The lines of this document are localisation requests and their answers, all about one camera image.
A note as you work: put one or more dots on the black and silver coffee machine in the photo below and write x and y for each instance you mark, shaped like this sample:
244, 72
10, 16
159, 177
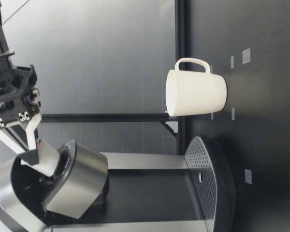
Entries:
159, 183

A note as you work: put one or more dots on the white mug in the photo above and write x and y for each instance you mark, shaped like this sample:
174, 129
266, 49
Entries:
195, 94

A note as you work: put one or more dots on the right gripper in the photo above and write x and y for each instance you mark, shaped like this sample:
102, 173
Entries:
12, 96

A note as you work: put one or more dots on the black frame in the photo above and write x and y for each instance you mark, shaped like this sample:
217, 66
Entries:
183, 36

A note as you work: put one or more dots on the white coffee capsule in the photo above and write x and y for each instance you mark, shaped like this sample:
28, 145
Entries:
48, 157

